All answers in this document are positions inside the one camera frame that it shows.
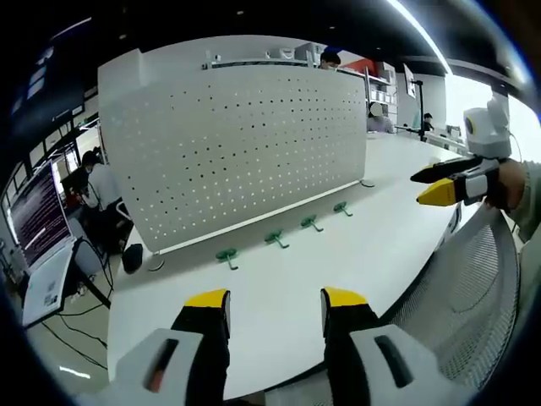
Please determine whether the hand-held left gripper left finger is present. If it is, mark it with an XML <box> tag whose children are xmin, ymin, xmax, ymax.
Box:
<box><xmin>101</xmin><ymin>288</ymin><xmax>232</xmax><ymax>406</ymax></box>

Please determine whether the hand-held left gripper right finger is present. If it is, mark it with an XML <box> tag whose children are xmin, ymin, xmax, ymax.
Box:
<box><xmin>320</xmin><ymin>286</ymin><xmax>471</xmax><ymax>406</ymax></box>

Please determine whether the white perforated mounting plate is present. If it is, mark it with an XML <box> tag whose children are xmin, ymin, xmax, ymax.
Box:
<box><xmin>96</xmin><ymin>47</ymin><xmax>377</xmax><ymax>272</ymax></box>

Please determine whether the person's right hand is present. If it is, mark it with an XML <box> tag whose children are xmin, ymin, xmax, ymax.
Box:
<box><xmin>484</xmin><ymin>159</ymin><xmax>528</xmax><ymax>213</ymax></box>

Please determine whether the black tripod stand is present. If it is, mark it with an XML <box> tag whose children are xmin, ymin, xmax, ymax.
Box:
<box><xmin>412</xmin><ymin>79</ymin><xmax>429</xmax><ymax>143</ymax></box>

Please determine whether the black computer mouse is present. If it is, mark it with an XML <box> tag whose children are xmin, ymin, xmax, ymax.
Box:
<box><xmin>122</xmin><ymin>244</ymin><xmax>145</xmax><ymax>274</ymax></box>

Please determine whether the grey mesh office chair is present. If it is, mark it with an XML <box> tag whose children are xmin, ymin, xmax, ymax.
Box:
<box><xmin>378</xmin><ymin>201</ymin><xmax>522</xmax><ymax>392</ymax></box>

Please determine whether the black laptop stand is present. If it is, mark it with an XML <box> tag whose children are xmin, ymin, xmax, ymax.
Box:
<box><xmin>69</xmin><ymin>237</ymin><xmax>116</xmax><ymax>310</ymax></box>

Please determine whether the open white laptop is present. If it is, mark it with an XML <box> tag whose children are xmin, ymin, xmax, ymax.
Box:
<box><xmin>7</xmin><ymin>159</ymin><xmax>79</xmax><ymax>329</ymax></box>

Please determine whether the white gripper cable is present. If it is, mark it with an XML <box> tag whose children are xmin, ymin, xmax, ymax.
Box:
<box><xmin>508</xmin><ymin>129</ymin><xmax>524</xmax><ymax>162</ymax></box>

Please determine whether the black floor cable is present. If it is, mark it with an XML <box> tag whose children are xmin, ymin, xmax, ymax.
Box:
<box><xmin>40</xmin><ymin>291</ymin><xmax>112</xmax><ymax>370</ymax></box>

